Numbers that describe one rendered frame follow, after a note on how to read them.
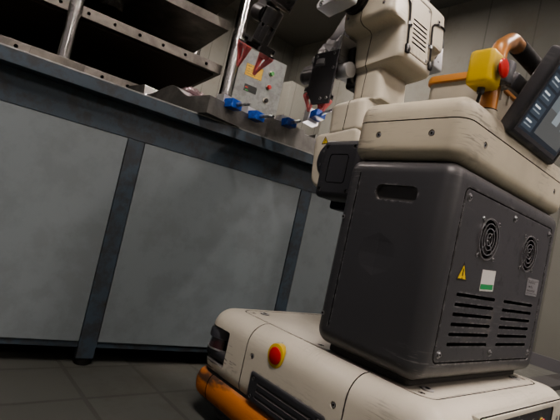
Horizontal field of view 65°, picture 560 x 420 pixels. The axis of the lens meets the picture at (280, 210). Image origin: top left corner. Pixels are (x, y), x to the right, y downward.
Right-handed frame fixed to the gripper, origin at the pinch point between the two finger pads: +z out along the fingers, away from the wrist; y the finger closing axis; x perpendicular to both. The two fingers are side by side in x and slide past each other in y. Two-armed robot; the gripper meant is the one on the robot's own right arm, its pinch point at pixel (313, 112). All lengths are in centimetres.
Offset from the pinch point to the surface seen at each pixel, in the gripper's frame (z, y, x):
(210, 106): 22.4, 43.0, 9.5
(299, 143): 14.2, 2.6, -0.5
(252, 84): -45, -8, -80
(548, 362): 60, -239, -17
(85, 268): 77, 58, -8
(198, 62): -36, 27, -75
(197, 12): -61, 35, -74
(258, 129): 18.8, 22.4, 3.5
